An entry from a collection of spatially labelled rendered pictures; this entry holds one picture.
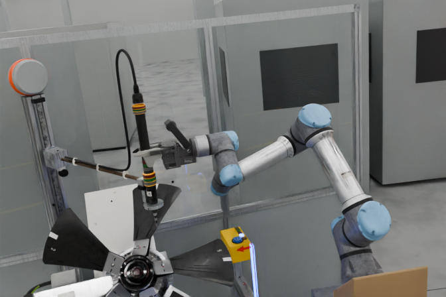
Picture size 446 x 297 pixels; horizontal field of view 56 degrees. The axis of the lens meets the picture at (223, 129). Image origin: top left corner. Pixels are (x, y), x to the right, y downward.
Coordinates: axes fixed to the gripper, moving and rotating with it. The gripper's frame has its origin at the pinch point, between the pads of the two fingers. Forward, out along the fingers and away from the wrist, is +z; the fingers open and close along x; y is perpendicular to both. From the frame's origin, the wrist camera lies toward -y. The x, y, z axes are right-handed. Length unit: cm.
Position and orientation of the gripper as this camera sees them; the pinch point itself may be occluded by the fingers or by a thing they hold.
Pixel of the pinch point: (136, 151)
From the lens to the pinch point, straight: 145.2
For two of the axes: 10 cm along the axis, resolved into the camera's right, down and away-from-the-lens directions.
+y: 1.0, 9.6, 2.6
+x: -2.7, -2.3, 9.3
